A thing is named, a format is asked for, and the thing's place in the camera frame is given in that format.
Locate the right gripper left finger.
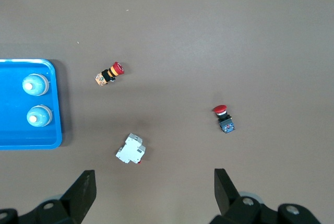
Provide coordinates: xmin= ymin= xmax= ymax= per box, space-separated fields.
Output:
xmin=0 ymin=170 xmax=97 ymax=224

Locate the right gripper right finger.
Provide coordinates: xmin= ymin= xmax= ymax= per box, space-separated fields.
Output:
xmin=210 ymin=168 xmax=324 ymax=224

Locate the red emergency stop yellow body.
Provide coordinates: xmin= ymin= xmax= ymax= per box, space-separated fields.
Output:
xmin=94 ymin=61 xmax=125 ymax=88

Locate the blue call bell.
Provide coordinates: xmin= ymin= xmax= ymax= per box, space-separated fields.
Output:
xmin=26 ymin=104 xmax=53 ymax=128
xmin=21 ymin=73 xmax=50 ymax=97

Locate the blue plastic tray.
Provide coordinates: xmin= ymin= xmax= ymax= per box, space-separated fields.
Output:
xmin=0 ymin=58 xmax=63 ymax=150

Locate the white circuit breaker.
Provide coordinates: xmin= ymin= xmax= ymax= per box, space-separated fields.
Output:
xmin=115 ymin=132 xmax=147 ymax=165

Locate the red push button black body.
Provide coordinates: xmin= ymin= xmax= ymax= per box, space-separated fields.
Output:
xmin=212 ymin=104 xmax=236 ymax=134

